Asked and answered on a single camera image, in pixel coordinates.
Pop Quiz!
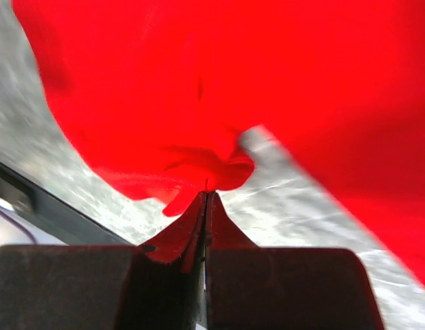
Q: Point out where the bright red t-shirt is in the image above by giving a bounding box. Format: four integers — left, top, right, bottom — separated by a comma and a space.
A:
12, 1, 425, 285

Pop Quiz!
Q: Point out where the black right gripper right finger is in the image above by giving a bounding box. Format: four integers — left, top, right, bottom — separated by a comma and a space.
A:
206, 193, 384, 330

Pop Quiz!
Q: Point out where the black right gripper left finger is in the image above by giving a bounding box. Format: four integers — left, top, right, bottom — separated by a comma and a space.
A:
0, 196, 204, 329

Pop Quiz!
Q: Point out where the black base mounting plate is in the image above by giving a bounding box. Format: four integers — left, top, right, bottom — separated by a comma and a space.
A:
0, 162, 128, 245

